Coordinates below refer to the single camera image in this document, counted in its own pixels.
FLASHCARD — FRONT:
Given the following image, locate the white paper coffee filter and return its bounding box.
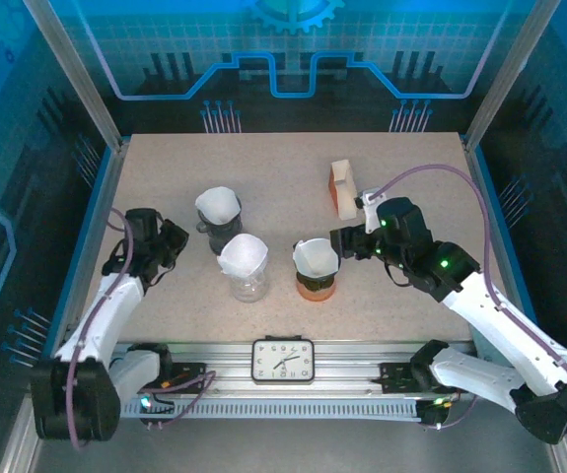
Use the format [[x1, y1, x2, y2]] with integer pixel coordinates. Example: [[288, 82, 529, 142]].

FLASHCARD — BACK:
[[216, 234, 269, 278], [194, 185, 243, 224], [291, 237, 341, 280]]

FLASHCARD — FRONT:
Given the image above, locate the grey plastic coffee dripper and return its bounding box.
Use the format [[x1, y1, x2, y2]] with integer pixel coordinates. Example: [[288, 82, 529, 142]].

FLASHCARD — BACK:
[[193, 196, 245, 257]]

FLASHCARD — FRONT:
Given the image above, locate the wooden filter holder box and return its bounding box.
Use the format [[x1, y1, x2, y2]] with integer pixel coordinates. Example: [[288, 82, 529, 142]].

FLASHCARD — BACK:
[[329, 158, 359, 221]]

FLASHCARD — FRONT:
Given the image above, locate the white analog clock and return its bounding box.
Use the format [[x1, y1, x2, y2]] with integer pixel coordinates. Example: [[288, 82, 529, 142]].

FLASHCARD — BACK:
[[251, 338, 316, 384]]

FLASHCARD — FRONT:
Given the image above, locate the black connector box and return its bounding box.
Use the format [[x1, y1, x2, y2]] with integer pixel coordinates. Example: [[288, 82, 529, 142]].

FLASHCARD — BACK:
[[137, 401, 178, 431], [418, 398, 455, 430]]

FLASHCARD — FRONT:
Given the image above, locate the blue table side rail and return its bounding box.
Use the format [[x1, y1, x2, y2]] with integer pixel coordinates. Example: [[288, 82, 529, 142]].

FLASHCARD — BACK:
[[469, 145, 548, 359], [50, 147, 126, 349]]

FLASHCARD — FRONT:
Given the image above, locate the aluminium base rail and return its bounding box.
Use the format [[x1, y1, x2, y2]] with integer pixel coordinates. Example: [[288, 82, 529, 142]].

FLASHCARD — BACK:
[[114, 339, 476, 401]]

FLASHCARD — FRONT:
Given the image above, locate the aluminium frame post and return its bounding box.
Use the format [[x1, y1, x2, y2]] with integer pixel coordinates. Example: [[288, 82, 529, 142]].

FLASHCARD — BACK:
[[22, 0, 129, 152], [462, 0, 560, 152]]

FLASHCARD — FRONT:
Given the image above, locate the grey slotted cable duct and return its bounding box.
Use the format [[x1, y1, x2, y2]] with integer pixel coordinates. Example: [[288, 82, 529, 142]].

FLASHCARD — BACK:
[[119, 397, 425, 421]]

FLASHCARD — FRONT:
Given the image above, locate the grey metal base plate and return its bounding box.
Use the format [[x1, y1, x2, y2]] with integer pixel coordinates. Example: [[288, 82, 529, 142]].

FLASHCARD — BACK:
[[31, 418, 560, 473]]

